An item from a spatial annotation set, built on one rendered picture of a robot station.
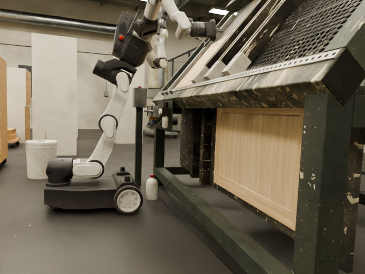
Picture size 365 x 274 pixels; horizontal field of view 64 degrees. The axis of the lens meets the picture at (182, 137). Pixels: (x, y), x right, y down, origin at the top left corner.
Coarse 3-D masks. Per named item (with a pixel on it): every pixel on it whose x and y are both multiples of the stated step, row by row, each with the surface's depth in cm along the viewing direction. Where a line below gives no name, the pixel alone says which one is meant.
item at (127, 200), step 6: (126, 186) 201; (132, 186) 202; (120, 192) 199; (126, 192) 201; (132, 192) 202; (138, 192) 202; (114, 198) 199; (120, 198) 200; (126, 198) 202; (132, 198) 203; (138, 198) 204; (120, 204) 201; (126, 204) 202; (132, 204) 203; (138, 204) 203; (120, 210) 200; (126, 210) 201; (132, 210) 202
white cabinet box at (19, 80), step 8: (8, 72) 552; (16, 72) 556; (24, 72) 561; (8, 80) 553; (16, 80) 558; (24, 80) 563; (8, 88) 554; (16, 88) 559; (24, 88) 564; (8, 96) 555; (16, 96) 560; (24, 96) 565; (8, 104) 557; (16, 104) 562; (24, 104) 566
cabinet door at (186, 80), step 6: (216, 42) 246; (222, 42) 227; (210, 48) 250; (216, 48) 230; (204, 54) 251; (210, 54) 232; (198, 60) 254; (204, 60) 234; (198, 66) 236; (192, 72) 238; (186, 78) 241; (180, 84) 243; (186, 84) 222
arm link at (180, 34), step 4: (192, 20) 173; (192, 24) 170; (196, 24) 170; (180, 28) 167; (192, 28) 170; (196, 28) 169; (176, 32) 174; (180, 32) 170; (184, 32) 169; (188, 32) 170; (192, 32) 170; (196, 32) 170; (176, 36) 176; (180, 36) 174; (184, 36) 174; (192, 36) 173; (196, 36) 173
